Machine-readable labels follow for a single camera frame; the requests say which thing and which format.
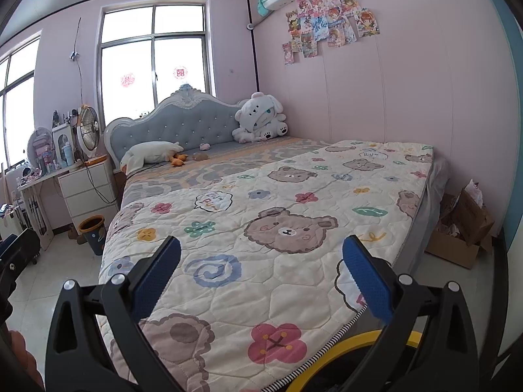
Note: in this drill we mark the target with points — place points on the small orange plush toy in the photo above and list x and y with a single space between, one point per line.
178 160

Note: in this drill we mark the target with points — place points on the red paper window sticker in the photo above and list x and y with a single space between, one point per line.
127 80
179 72

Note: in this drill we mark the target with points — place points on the white desk fan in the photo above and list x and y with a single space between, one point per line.
88 126

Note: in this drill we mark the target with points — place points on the cluster of cartoon wall posters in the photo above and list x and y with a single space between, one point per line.
327 20

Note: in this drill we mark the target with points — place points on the white dressing desk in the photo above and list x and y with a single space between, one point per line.
36 181

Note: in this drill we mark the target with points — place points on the pink white crumpled bag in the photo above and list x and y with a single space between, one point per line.
474 192

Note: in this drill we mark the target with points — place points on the grey orange patterned sheet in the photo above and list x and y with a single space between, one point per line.
229 167

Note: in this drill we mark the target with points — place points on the white cosmetic cabinet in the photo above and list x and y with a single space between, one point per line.
61 134

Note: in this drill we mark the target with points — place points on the person's left hand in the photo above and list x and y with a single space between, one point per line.
24 359

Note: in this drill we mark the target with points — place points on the black bin with yellow rim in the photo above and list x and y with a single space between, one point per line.
359 337

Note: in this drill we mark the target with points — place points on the small brown blue floor bin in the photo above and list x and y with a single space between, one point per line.
94 239

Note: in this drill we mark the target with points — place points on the blue tufted bed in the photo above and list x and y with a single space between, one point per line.
192 126

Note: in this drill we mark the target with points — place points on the white plush dog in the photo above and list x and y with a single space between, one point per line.
255 114

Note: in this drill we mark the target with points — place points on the white plush goose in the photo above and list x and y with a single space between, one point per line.
151 151

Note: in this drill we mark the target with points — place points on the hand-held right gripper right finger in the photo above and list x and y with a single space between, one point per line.
367 277

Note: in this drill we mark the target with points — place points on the light blue bottle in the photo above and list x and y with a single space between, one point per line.
68 155

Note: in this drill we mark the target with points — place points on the large white-framed window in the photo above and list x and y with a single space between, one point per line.
153 36

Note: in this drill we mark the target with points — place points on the cardboard box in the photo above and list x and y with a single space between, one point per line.
470 216

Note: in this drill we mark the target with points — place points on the white nightstand with drawers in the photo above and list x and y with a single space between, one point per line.
83 196

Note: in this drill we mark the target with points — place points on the narrow side window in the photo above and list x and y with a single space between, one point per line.
20 90

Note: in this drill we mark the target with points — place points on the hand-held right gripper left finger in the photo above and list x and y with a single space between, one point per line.
155 277

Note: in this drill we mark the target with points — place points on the round pink mirror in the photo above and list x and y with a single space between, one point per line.
39 139

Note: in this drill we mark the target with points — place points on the small brown plush toy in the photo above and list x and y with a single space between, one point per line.
200 156

